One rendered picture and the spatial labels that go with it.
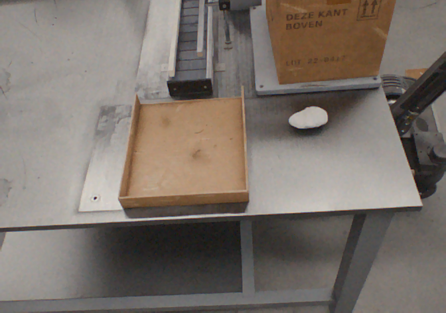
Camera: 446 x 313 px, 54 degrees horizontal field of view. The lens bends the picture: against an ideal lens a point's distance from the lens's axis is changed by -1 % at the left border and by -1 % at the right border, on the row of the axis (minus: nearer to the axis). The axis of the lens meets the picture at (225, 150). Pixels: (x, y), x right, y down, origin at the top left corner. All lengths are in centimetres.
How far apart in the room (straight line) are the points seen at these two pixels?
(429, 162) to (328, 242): 48
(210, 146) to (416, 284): 106
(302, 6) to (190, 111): 35
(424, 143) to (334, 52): 83
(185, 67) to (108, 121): 23
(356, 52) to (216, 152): 39
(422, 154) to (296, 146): 84
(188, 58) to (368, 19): 44
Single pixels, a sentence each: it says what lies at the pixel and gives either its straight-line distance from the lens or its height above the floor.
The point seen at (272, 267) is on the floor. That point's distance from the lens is 173.
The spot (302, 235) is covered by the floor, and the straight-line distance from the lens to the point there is 179.
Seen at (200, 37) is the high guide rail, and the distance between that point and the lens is 105.
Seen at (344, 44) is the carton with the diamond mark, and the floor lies 96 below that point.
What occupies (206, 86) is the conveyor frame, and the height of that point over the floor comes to 86.
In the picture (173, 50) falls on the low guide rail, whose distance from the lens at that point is 111.
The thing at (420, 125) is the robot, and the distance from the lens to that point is 189.
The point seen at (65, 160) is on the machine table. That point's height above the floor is 83.
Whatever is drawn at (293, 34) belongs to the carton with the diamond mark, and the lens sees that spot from 99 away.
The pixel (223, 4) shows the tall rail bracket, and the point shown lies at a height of 96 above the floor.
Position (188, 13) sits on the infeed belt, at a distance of 129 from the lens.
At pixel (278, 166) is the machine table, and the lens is 94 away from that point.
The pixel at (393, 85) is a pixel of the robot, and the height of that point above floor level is 42.
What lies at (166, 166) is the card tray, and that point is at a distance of 96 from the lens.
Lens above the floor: 158
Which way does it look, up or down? 51 degrees down
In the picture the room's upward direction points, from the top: 8 degrees counter-clockwise
